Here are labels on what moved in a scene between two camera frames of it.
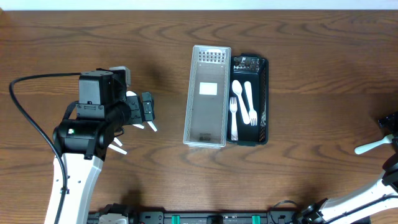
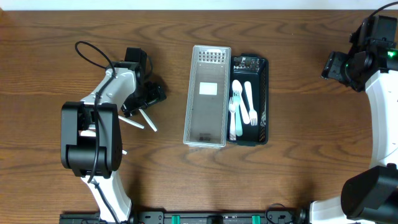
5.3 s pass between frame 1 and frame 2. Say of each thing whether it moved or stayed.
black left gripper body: moved
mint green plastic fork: moved
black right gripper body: moved
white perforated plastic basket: stayed
